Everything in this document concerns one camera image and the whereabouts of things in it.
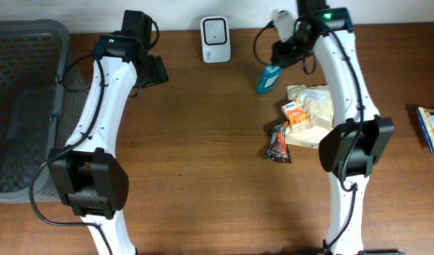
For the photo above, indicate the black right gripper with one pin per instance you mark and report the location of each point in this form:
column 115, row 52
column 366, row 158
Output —
column 284, row 60

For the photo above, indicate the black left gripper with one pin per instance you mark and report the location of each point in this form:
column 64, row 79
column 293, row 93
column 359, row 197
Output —
column 146, row 82

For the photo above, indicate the teal mouthwash bottle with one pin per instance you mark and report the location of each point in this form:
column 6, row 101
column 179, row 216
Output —
column 269, row 79

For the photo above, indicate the beige grain bag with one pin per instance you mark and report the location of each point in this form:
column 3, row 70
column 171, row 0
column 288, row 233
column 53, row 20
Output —
column 317, row 104

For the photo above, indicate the orange tissue pack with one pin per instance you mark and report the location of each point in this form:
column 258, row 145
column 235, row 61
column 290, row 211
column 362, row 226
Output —
column 295, row 114

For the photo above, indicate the black red snack packet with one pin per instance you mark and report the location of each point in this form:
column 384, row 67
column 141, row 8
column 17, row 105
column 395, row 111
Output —
column 278, row 149

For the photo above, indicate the yellow wet wipes pack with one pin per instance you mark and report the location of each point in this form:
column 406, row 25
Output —
column 426, row 122

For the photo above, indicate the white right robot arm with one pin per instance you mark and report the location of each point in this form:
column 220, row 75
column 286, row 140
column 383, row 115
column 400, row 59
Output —
column 360, row 134

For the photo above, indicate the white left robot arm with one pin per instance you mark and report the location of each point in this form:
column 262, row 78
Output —
column 86, row 174

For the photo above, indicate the white barcode scanner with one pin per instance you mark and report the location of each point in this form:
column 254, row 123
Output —
column 215, row 39

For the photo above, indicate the grey plastic basket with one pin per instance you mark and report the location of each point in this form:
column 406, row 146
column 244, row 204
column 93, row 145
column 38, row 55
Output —
column 40, row 100

